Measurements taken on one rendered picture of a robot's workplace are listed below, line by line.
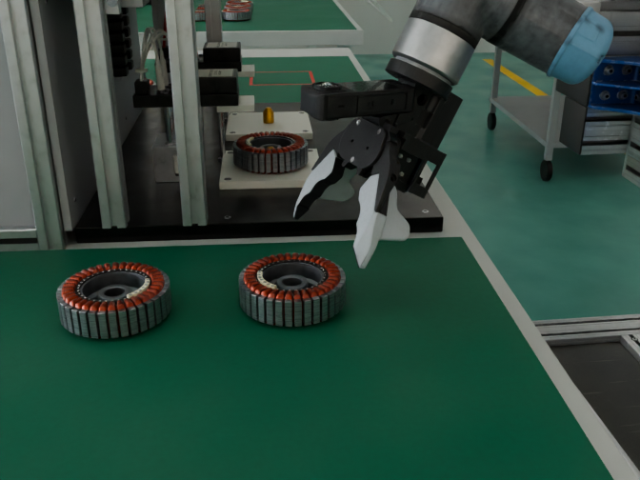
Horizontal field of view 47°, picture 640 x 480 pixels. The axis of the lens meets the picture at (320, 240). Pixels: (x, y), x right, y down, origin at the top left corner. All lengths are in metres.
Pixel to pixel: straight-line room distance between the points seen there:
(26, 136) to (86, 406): 0.37
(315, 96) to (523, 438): 0.35
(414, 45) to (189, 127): 0.30
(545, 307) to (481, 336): 1.68
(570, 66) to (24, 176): 0.63
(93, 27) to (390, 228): 0.40
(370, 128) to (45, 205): 0.42
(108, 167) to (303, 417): 0.45
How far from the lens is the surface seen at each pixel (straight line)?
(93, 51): 0.91
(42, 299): 0.85
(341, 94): 0.71
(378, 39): 6.55
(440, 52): 0.75
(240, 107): 1.07
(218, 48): 1.30
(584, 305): 2.47
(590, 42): 0.80
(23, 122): 0.92
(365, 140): 0.76
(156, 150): 1.09
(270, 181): 1.06
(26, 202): 0.97
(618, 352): 1.84
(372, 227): 0.71
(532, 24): 0.78
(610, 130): 1.46
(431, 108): 0.79
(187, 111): 0.91
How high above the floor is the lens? 1.13
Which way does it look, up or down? 24 degrees down
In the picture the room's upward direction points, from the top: straight up
